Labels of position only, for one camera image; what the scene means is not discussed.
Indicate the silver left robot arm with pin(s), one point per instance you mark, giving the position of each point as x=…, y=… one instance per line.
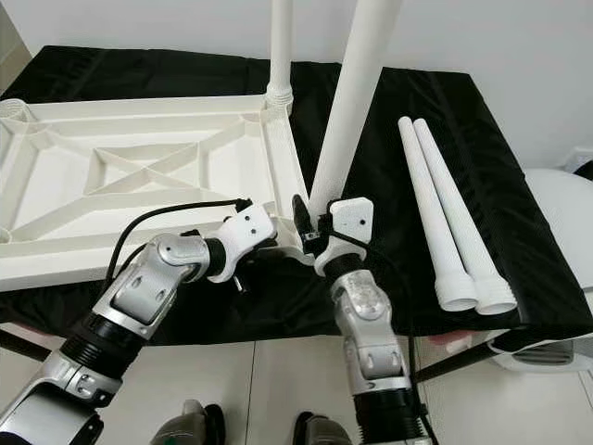
x=148, y=301

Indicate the grey robot right foot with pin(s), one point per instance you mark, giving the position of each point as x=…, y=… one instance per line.
x=322, y=431

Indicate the white plastic table top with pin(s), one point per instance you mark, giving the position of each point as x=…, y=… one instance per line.
x=56, y=195

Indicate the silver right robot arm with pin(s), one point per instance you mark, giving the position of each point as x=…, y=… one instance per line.
x=366, y=324

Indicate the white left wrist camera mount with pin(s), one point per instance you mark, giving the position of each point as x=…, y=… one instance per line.
x=250, y=230

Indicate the grey robot left foot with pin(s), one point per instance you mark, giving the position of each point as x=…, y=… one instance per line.
x=187, y=424

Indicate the black power plug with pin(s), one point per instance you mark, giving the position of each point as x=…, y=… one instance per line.
x=585, y=171

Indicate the black cloth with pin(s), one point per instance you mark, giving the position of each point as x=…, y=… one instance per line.
x=473, y=139

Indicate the grey robot foot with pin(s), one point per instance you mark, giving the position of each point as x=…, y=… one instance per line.
x=322, y=431
x=187, y=424

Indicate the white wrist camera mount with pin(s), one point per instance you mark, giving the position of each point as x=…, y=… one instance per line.
x=350, y=222
x=250, y=230

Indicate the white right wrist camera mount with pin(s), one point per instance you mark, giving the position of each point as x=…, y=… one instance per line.
x=350, y=222

